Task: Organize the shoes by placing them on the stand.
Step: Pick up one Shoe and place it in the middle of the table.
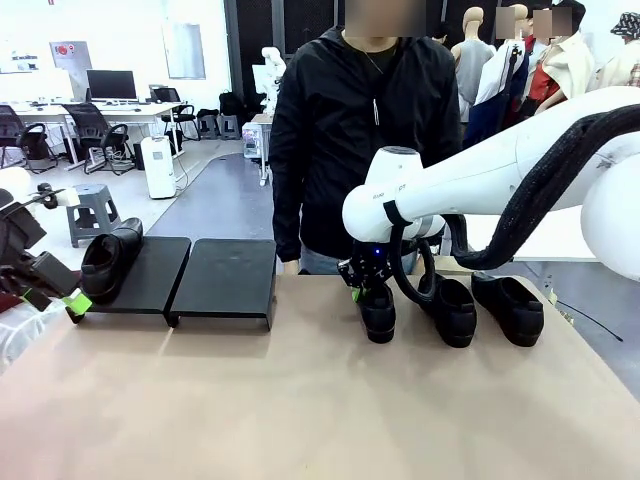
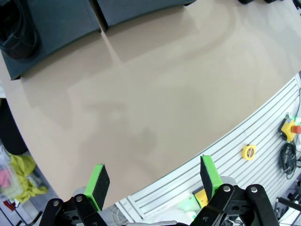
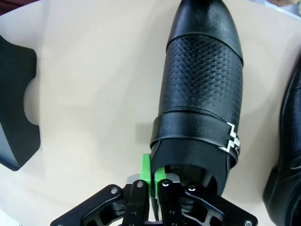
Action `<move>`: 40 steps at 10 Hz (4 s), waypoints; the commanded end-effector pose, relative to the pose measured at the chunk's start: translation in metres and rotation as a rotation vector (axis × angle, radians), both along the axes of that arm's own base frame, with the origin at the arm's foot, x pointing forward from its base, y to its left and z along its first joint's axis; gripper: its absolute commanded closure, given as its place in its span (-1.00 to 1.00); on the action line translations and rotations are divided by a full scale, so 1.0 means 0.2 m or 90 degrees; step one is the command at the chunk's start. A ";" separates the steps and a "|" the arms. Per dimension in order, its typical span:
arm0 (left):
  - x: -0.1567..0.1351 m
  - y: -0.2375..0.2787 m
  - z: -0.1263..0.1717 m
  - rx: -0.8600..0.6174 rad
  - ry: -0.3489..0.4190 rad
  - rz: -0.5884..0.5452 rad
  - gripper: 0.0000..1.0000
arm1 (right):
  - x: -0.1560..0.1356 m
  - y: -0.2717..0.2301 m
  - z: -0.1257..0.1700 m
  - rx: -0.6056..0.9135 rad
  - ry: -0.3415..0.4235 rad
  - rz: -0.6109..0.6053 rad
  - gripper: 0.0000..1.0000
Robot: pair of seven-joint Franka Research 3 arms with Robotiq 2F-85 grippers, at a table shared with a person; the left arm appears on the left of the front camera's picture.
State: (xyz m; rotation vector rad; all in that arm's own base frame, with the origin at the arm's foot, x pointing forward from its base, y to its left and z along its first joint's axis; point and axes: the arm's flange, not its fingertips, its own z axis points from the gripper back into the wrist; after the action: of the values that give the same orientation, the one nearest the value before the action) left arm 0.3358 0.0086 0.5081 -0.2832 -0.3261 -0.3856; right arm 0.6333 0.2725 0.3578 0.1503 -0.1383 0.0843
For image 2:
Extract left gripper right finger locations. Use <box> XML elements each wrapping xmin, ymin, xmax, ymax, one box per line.
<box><xmin>192</xmin><ymin>154</ymin><xmax>280</xmax><ymax>226</ymax></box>

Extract black shoe stand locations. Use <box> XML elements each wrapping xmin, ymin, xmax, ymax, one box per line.
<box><xmin>0</xmin><ymin>0</ymin><xmax>102</xmax><ymax>81</ymax></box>
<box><xmin>90</xmin><ymin>0</ymin><xmax>196</xmax><ymax>32</ymax></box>

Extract yellow tape roll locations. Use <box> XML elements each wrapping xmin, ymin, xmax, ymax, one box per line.
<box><xmin>241</xmin><ymin>144</ymin><xmax>257</xmax><ymax>161</ymax></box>

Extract yellow emergency stop box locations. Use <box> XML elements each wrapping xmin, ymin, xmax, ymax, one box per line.
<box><xmin>192</xmin><ymin>188</ymin><xmax>209</xmax><ymax>209</ymax></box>
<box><xmin>279</xmin><ymin>115</ymin><xmax>301</xmax><ymax>142</ymax></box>

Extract black clamp stand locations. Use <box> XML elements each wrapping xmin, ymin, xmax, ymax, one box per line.
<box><xmin>276</xmin><ymin>180</ymin><xmax>301</xmax><ymax>226</ymax></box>

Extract black cable bundle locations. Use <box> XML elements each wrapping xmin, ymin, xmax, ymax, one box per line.
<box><xmin>279</xmin><ymin>142</ymin><xmax>299</xmax><ymax>181</ymax></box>

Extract pink cloth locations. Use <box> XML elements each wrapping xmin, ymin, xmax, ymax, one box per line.
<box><xmin>0</xmin><ymin>168</ymin><xmax>12</xmax><ymax>189</ymax></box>

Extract white coiled cable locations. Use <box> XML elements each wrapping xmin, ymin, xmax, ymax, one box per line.
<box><xmin>110</xmin><ymin>204</ymin><xmax>132</xmax><ymax>224</ymax></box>

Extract yellow green cloth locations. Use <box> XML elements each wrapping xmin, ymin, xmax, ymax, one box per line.
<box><xmin>9</xmin><ymin>154</ymin><xmax>49</xmax><ymax>203</ymax></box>

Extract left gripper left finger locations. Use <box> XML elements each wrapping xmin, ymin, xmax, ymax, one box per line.
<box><xmin>40</xmin><ymin>162</ymin><xmax>111</xmax><ymax>226</ymax></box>

